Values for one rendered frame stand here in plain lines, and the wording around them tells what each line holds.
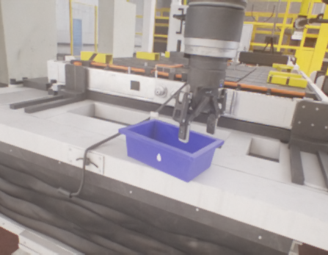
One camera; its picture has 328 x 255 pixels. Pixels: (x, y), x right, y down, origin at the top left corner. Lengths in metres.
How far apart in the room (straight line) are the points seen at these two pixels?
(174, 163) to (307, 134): 0.54
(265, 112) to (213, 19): 0.58
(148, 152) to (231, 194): 0.22
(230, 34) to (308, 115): 0.57
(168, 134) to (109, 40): 7.33
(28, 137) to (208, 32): 0.65
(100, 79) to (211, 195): 0.82
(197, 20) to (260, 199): 0.39
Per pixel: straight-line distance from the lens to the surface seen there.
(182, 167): 0.60
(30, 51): 5.88
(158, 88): 1.04
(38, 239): 1.12
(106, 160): 0.72
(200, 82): 0.50
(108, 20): 8.04
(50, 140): 0.85
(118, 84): 1.19
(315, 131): 1.00
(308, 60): 11.94
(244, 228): 0.70
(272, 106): 0.99
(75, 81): 1.31
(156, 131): 0.78
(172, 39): 4.94
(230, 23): 0.49
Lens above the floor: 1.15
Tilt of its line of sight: 19 degrees down
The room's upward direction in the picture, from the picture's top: 5 degrees clockwise
